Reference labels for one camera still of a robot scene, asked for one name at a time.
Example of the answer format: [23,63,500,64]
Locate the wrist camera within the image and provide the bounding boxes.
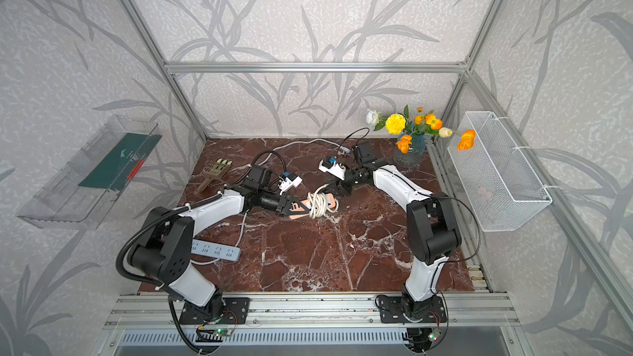
[279,172,303,194]
[318,157,346,181]

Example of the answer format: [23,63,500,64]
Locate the pink power strip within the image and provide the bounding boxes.
[306,193,339,219]

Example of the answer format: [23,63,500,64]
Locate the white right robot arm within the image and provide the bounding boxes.
[319,143,481,325]

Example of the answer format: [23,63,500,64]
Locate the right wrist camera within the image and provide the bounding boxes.
[318,157,346,181]

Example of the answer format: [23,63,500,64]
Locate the blue-white power strip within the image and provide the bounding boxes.
[191,240,241,261]

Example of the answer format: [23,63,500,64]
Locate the yellow orange flower bouquet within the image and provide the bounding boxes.
[365,105,454,141]

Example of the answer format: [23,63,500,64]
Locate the wooden brush green bristles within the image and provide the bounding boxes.
[196,158,232,195]

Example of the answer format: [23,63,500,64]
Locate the green booklet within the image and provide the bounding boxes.
[79,133,162,192]

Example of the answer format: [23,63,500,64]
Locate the clear plastic wall bin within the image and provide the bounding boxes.
[16,115,162,230]

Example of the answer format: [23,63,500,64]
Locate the blue glass vase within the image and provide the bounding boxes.
[393,134,425,168]

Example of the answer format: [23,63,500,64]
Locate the red pen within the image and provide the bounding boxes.
[126,159,145,181]

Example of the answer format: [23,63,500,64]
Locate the white power strip cord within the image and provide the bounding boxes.
[306,184,341,219]

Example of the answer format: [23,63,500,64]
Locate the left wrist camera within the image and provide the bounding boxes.
[279,172,303,194]

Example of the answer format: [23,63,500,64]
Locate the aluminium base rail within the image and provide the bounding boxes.
[104,292,520,330]

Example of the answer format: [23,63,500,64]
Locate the white wire mesh basket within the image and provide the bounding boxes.
[447,111,552,232]

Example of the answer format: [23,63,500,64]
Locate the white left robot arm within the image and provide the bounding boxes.
[115,164,311,321]

